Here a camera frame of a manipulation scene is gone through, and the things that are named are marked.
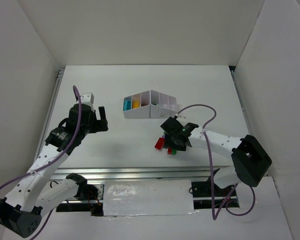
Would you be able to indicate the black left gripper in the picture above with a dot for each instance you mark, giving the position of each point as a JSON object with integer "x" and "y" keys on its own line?
{"x": 100, "y": 123}

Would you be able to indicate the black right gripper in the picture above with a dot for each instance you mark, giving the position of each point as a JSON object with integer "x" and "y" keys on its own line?
{"x": 172, "y": 125}

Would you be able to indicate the small red lego brick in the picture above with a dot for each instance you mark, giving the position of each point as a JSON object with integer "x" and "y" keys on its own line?
{"x": 169, "y": 151}

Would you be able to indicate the small green lego brick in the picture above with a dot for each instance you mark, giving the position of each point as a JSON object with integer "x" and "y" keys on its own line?
{"x": 174, "y": 151}

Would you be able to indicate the teal frog flower lego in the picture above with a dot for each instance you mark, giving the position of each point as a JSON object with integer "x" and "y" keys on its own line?
{"x": 127, "y": 104}

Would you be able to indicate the yellow butterfly lego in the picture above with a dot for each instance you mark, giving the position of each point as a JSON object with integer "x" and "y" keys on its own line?
{"x": 135, "y": 105}

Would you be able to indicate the light tan lego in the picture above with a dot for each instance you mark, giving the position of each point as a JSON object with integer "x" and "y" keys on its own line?
{"x": 137, "y": 103}

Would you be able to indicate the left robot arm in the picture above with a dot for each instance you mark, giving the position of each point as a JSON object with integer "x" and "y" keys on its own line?
{"x": 22, "y": 209}

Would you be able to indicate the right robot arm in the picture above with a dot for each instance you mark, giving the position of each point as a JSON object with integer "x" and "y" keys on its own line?
{"x": 250, "y": 161}

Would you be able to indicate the white divided organizer bin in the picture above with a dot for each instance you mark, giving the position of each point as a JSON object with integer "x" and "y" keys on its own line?
{"x": 167, "y": 105}

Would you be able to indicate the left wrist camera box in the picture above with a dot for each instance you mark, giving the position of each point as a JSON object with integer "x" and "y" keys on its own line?
{"x": 87, "y": 98}

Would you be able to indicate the aluminium frame rail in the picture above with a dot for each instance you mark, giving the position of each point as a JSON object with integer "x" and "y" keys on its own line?
{"x": 206, "y": 94}

